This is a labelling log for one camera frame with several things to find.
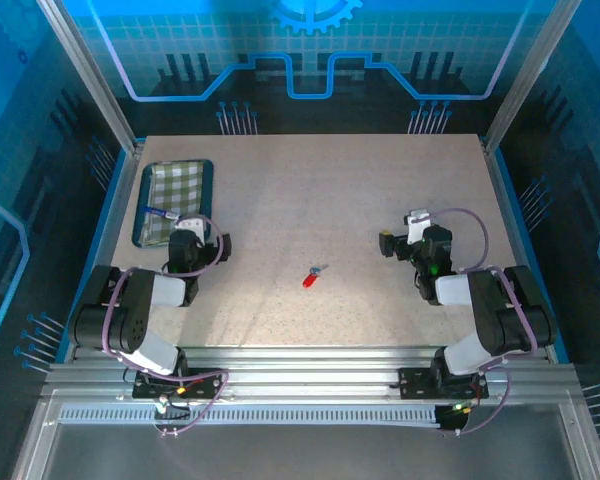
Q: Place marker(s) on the silver key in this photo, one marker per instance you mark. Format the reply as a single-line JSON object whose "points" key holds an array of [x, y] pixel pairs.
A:
{"points": [[321, 269]]}

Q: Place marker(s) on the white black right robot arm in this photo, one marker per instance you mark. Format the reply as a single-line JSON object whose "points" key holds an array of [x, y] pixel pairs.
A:
{"points": [[510, 310]]}

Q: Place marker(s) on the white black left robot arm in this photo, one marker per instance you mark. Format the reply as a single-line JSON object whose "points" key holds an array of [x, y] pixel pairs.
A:
{"points": [[140, 330]]}

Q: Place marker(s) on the blue white marker pen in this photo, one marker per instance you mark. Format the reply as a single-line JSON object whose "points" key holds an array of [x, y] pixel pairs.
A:
{"points": [[160, 213]]}

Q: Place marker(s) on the green checked cloth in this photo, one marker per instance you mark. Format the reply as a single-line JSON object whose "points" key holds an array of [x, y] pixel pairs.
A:
{"points": [[175, 190]]}

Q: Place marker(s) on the teal tray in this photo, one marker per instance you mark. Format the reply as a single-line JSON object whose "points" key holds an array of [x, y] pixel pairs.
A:
{"points": [[208, 190]]}

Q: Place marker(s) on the grey metal panel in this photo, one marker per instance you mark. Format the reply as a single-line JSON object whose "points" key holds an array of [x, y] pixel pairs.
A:
{"points": [[305, 455]]}

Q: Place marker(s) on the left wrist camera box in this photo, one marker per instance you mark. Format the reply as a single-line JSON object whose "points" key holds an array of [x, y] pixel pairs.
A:
{"points": [[187, 224]]}

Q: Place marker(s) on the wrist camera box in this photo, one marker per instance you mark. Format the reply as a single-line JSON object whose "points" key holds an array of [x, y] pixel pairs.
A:
{"points": [[415, 227], [187, 224]]}

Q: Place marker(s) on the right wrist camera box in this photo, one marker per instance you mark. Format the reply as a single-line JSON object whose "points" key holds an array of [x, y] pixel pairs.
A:
{"points": [[415, 227]]}

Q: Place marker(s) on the aluminium side rail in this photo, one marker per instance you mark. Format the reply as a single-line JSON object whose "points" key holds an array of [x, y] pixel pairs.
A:
{"points": [[500, 200], [120, 225]]}

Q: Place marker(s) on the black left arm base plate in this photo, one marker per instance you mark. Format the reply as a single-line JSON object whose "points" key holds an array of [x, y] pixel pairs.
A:
{"points": [[212, 376]]}

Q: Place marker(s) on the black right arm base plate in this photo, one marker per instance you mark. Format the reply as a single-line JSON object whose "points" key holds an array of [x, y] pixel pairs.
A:
{"points": [[412, 385]]}

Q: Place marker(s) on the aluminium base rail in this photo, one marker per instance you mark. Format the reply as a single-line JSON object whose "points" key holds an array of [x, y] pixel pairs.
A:
{"points": [[305, 370]]}

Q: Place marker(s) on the aluminium corner post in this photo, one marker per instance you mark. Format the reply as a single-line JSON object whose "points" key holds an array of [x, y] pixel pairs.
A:
{"points": [[523, 85], [98, 85]]}

